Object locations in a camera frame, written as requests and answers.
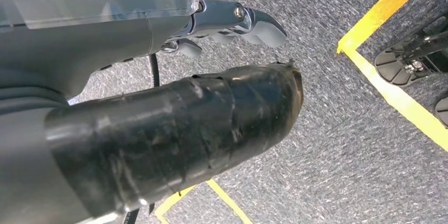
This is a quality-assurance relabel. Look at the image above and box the black robot foot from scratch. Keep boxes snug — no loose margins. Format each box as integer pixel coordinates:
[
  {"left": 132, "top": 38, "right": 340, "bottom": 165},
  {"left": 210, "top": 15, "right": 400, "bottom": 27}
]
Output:
[
  {"left": 433, "top": 96, "right": 448, "bottom": 128},
  {"left": 374, "top": 14, "right": 448, "bottom": 87}
]

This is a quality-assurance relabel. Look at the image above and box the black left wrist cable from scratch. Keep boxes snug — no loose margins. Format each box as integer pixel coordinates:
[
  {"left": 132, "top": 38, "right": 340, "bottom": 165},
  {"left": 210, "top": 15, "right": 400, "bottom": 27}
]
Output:
[{"left": 122, "top": 53, "right": 161, "bottom": 224}]

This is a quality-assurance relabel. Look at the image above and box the yellow floor tape rectangle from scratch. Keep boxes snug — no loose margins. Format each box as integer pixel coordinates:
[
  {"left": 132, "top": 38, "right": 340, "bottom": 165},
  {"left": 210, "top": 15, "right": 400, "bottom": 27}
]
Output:
[{"left": 335, "top": 0, "right": 448, "bottom": 152}]

